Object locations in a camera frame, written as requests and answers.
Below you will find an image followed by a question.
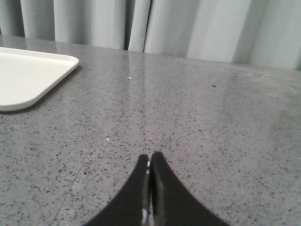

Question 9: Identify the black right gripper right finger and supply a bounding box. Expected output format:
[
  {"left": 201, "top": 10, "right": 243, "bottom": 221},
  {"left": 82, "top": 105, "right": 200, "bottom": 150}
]
[{"left": 150, "top": 152, "right": 228, "bottom": 226}]

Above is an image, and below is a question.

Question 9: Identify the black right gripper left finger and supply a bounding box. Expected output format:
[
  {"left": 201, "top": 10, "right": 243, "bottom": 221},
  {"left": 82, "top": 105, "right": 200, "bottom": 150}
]
[{"left": 85, "top": 154, "right": 151, "bottom": 226}]

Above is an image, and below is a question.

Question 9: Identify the cream rectangular plastic tray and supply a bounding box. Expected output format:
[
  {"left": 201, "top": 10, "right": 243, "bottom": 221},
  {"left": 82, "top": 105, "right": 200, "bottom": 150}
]
[{"left": 0, "top": 47, "right": 79, "bottom": 112}]

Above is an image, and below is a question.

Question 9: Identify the grey pleated curtain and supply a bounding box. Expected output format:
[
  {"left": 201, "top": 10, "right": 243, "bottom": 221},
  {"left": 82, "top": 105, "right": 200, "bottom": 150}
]
[{"left": 0, "top": 0, "right": 301, "bottom": 70}]

